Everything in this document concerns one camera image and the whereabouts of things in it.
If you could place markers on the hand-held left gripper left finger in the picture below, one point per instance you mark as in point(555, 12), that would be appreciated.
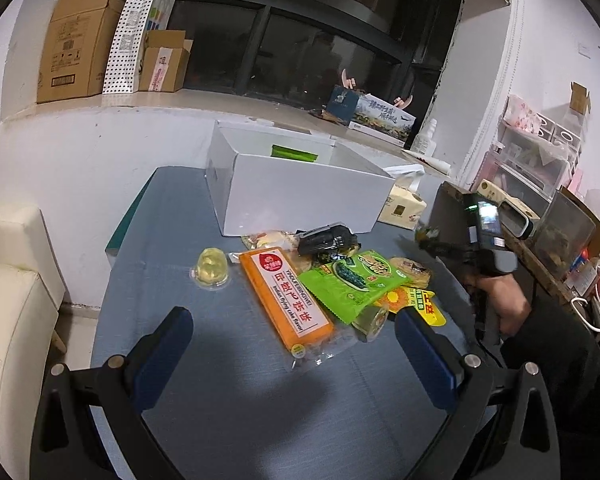
point(162, 355)

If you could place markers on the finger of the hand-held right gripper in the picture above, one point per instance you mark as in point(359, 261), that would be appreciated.
point(455, 256)
point(447, 240)

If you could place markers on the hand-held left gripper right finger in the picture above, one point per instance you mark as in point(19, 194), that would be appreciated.
point(425, 360)

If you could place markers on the small yellow snack packet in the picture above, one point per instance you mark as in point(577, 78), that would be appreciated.
point(426, 234)

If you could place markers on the round rice cracker packet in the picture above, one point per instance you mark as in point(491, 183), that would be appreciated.
point(411, 271)

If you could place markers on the yellow sunflower print packet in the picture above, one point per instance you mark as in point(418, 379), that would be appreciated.
point(422, 305)

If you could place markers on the clear jelly cup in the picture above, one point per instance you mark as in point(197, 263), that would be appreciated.
point(211, 267)
point(371, 321)

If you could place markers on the green seaweed snack packet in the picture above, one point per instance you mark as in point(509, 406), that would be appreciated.
point(350, 282)

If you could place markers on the black snack packet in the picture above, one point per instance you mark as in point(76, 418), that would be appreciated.
point(327, 239)

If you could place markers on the long orange cake packet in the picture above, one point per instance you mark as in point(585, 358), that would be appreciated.
point(285, 300)

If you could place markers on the clear bun packet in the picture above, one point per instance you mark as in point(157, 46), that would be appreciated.
point(267, 240)

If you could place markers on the white cardboard box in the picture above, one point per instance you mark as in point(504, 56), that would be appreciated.
point(290, 195)

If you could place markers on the person's right forearm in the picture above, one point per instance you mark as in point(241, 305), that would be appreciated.
point(555, 370)

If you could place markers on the person's right hand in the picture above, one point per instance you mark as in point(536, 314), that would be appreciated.
point(500, 302)

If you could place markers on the yellow tissue pack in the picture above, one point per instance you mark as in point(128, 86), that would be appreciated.
point(402, 207)

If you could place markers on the clear plastic container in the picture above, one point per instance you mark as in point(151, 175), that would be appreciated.
point(565, 235)

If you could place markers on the white tube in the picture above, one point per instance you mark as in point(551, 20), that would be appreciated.
point(427, 160)

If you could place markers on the clear storage drawers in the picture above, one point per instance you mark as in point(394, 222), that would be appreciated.
point(535, 160)

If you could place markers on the white plastic bottle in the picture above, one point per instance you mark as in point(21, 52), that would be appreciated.
point(426, 140)

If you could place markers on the blue table cover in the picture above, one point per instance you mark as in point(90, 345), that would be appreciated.
point(250, 410)

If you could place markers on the floral pink cloth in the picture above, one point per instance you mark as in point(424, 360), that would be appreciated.
point(525, 112)

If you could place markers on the landscape print box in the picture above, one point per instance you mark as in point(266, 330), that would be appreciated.
point(382, 119)

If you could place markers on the pink curved plastic piece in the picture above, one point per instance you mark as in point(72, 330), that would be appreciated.
point(405, 102)
point(349, 79)

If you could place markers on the white sofa chair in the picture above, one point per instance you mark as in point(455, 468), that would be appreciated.
point(10, 320)

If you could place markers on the tiny cardboard box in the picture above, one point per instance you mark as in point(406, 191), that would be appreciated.
point(580, 97)

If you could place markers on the dark blue box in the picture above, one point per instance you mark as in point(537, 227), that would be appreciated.
point(341, 105)

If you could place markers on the brown paper scrap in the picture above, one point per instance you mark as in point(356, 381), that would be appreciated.
point(322, 115)

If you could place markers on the dark window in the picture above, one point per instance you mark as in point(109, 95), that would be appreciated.
point(300, 35)

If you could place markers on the small brown cardboard box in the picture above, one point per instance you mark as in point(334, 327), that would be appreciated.
point(162, 67)

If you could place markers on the polka dot paper bag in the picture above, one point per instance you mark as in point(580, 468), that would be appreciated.
point(125, 45)

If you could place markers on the large brown cardboard box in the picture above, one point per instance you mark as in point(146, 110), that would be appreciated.
point(75, 45)

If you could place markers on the white wall socket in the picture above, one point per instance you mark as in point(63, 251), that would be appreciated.
point(585, 51)

